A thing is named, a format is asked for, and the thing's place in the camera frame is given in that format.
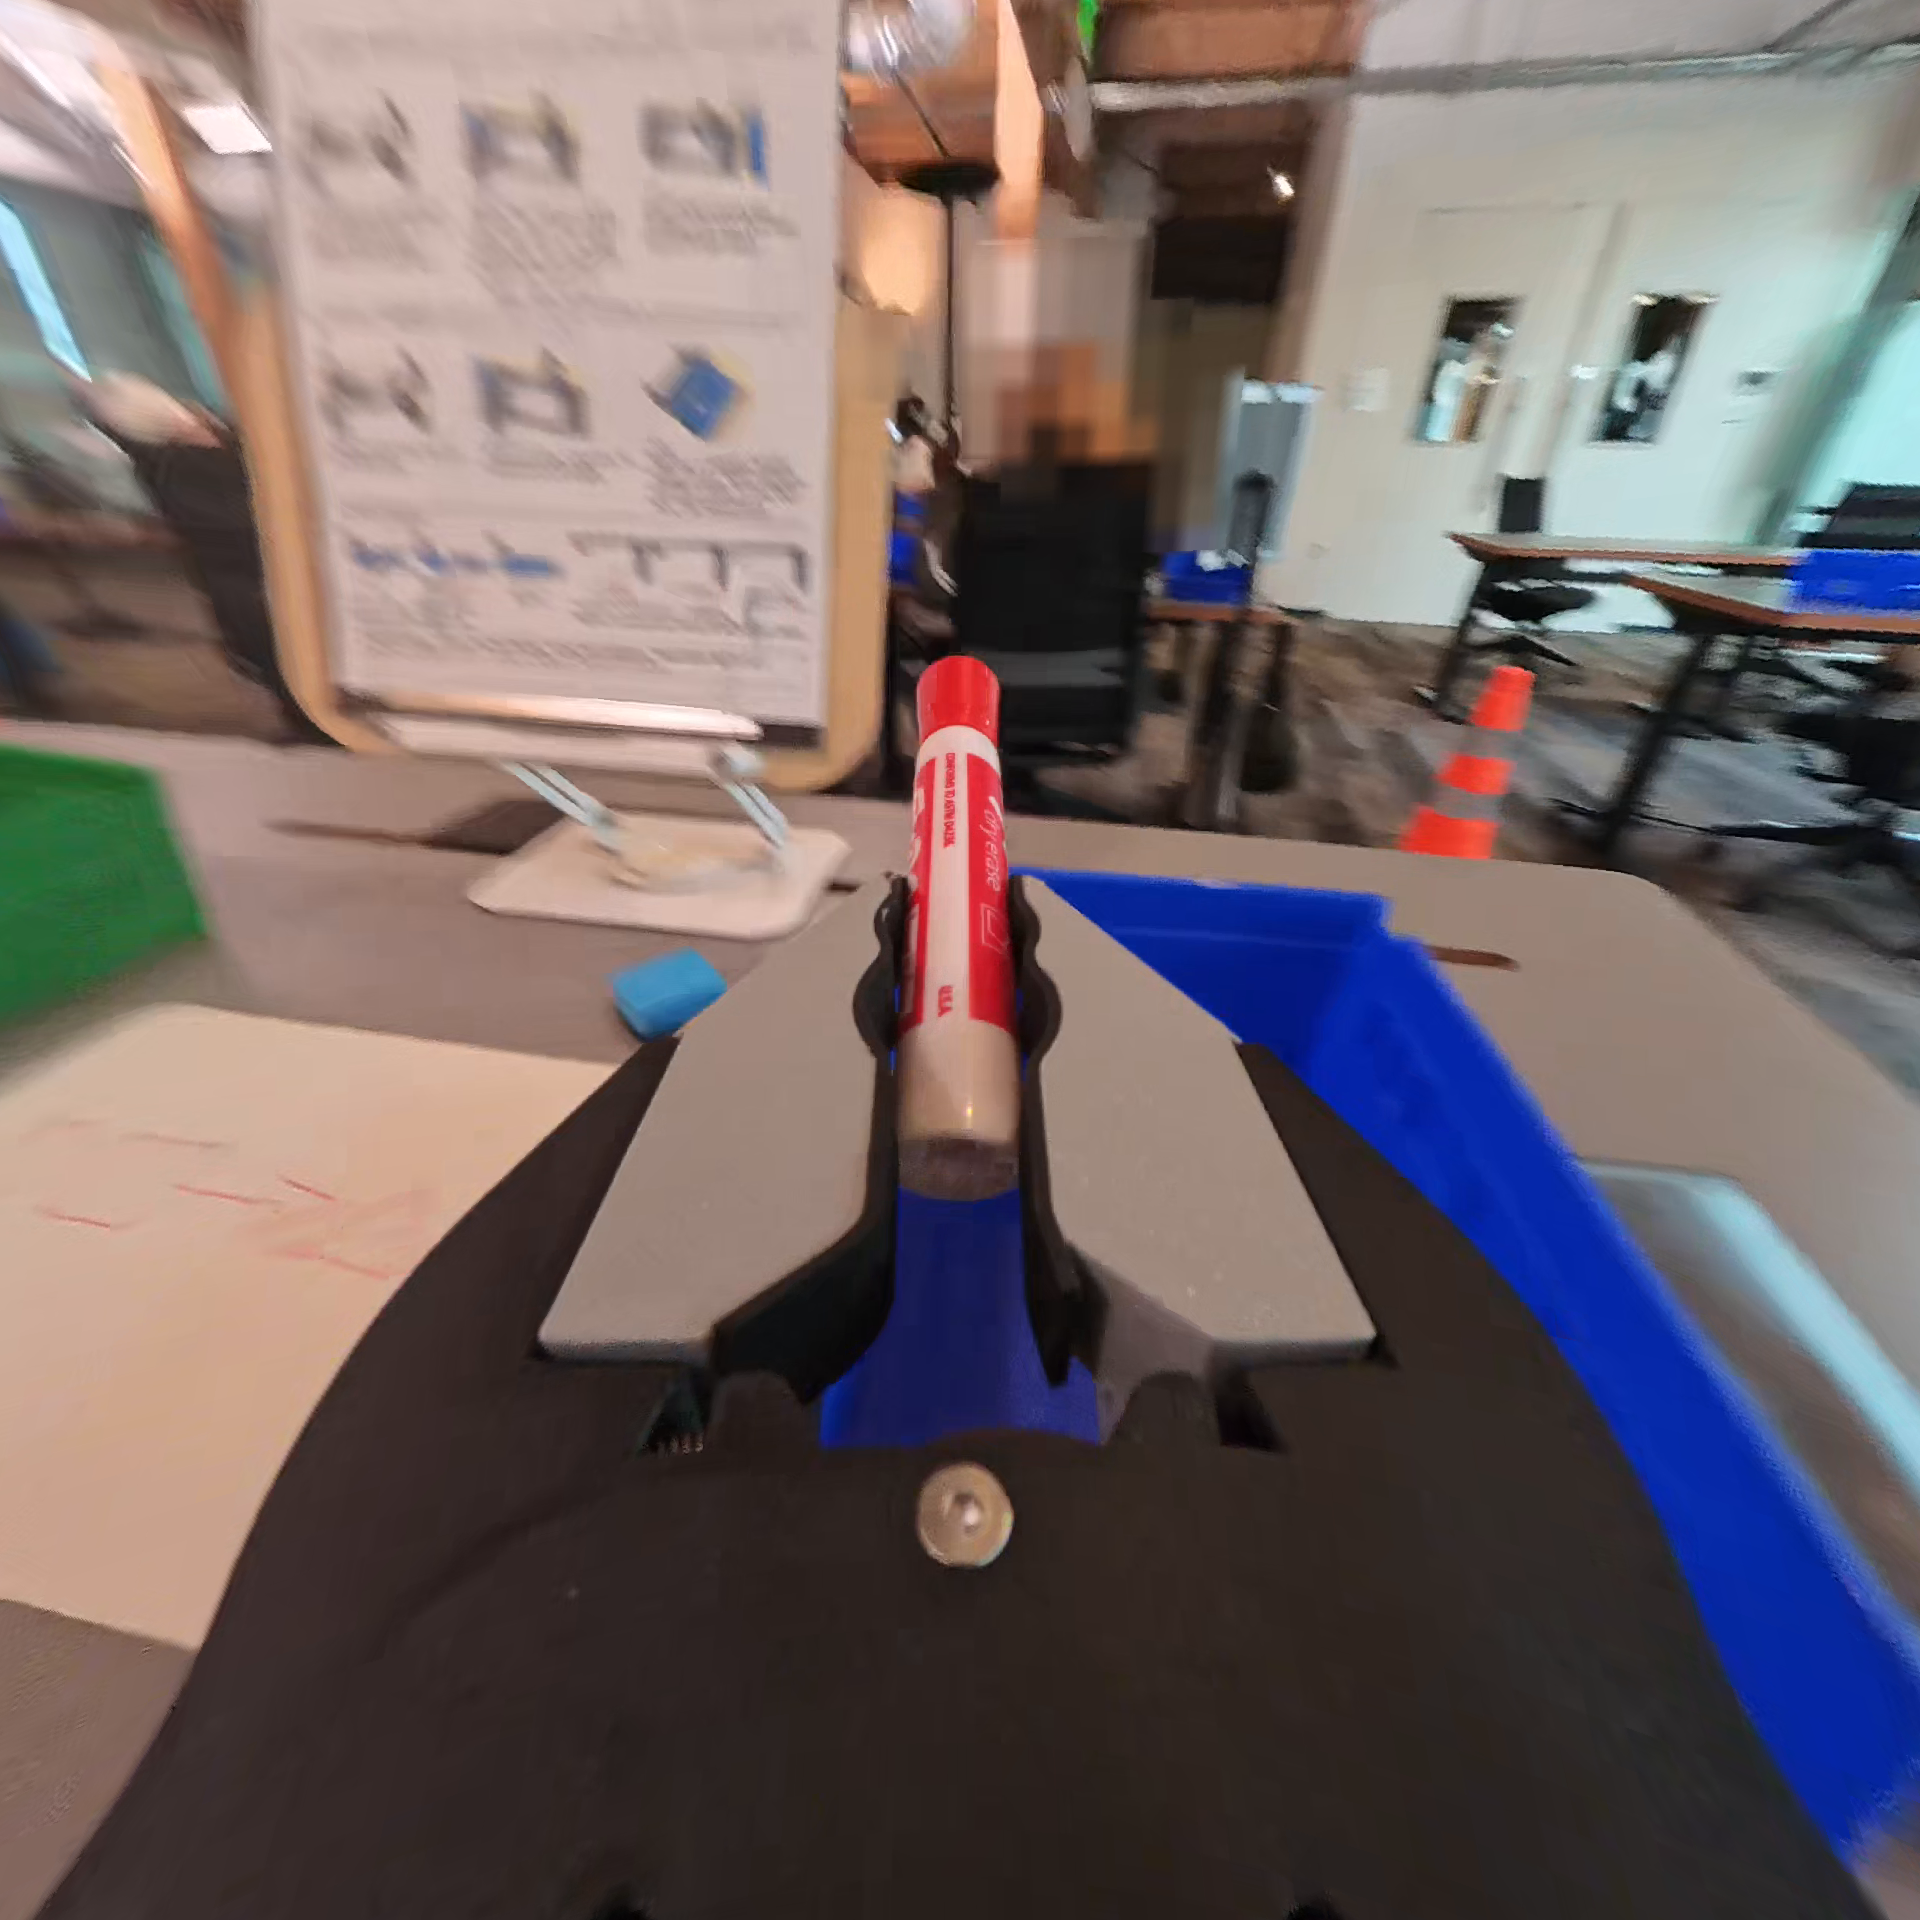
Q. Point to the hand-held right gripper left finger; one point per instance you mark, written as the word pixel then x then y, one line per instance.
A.
pixel 720 1185

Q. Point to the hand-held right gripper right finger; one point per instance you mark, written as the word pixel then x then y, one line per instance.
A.
pixel 1202 1185

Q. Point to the blue eraser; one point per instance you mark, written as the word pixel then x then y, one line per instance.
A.
pixel 668 992

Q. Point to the red dry-erase marker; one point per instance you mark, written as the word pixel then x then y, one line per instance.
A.
pixel 956 931

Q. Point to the white whiteboard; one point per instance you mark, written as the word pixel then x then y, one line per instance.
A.
pixel 224 1425

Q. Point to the large blue plastic bin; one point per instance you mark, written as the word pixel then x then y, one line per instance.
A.
pixel 1501 1124

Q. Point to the orange traffic cone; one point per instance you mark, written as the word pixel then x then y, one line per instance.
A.
pixel 1477 780

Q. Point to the small blue plastic bin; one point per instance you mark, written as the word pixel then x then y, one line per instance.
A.
pixel 1861 578
pixel 1207 567

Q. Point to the green plastic bin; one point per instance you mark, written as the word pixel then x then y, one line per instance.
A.
pixel 90 870

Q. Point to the wooden top desk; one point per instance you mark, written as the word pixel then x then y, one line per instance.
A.
pixel 1622 552
pixel 1771 608

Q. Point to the white framed panel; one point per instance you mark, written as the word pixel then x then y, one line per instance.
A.
pixel 556 376

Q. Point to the black floor lamp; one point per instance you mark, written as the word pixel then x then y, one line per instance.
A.
pixel 949 299

